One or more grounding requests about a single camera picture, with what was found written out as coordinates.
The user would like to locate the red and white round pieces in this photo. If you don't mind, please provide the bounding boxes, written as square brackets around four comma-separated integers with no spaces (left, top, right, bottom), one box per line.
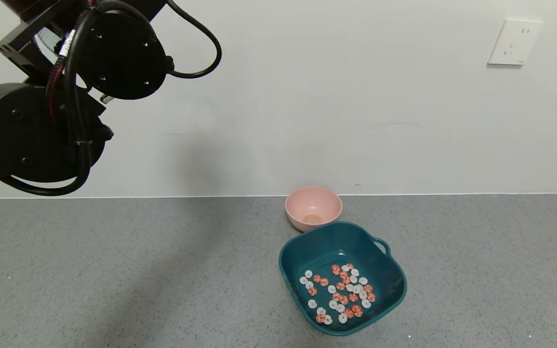
[299,262,377,325]

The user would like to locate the thin black camera cable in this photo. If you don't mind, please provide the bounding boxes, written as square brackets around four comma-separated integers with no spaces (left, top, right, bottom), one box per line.
[165,0,222,79]

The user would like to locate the teal plastic basin with handles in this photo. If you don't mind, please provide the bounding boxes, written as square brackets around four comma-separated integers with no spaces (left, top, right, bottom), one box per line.
[278,221,408,336]

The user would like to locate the black cable with white label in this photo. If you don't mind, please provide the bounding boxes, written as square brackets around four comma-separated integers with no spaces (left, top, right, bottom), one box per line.
[0,0,115,197]

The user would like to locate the white wall socket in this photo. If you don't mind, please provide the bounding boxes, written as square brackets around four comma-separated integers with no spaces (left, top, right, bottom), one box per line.
[487,18,543,66]

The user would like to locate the pink bowl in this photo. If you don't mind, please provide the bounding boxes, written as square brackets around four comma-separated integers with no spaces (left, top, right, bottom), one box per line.
[285,186,343,232]

